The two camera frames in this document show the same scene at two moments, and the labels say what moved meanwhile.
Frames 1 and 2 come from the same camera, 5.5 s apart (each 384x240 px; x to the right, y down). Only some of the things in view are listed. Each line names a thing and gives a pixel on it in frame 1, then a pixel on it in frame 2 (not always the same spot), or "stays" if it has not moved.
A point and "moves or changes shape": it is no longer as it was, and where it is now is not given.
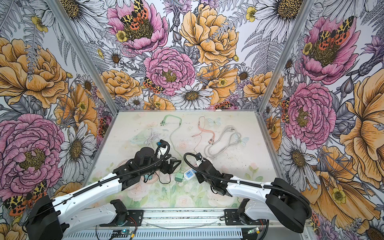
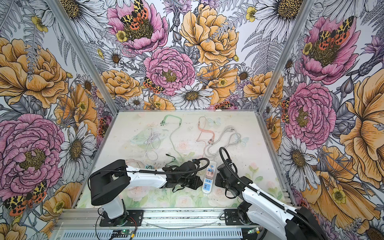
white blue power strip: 189,174 moves or changes shape
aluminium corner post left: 85,56 stays
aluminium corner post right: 286,54 stays
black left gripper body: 156,165 -> 191,182
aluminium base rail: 202,219 stays
